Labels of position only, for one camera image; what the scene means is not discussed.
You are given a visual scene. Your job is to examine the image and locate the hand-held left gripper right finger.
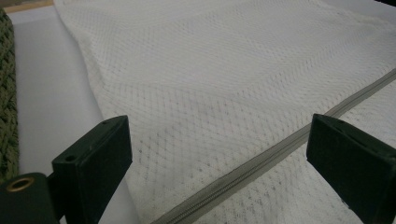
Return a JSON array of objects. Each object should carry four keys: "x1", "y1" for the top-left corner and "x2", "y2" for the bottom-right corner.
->
[{"x1": 305, "y1": 113, "x2": 396, "y2": 224}]

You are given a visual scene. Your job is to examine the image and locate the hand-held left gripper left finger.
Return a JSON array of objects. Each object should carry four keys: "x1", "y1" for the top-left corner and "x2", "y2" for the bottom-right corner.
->
[{"x1": 51, "y1": 115, "x2": 134, "y2": 224}]

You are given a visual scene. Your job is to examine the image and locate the green woven basket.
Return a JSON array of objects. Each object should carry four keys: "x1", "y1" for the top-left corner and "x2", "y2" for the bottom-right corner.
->
[{"x1": 0, "y1": 7, "x2": 21, "y2": 185}]

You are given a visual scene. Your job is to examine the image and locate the white mesh laundry bag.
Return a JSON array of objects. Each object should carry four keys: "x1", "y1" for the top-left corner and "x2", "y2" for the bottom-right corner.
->
[{"x1": 53, "y1": 0, "x2": 396, "y2": 224}]

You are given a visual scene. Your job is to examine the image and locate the white table cover sheet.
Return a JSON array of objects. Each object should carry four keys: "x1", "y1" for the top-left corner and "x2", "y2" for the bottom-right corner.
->
[{"x1": 7, "y1": 5, "x2": 139, "y2": 224}]

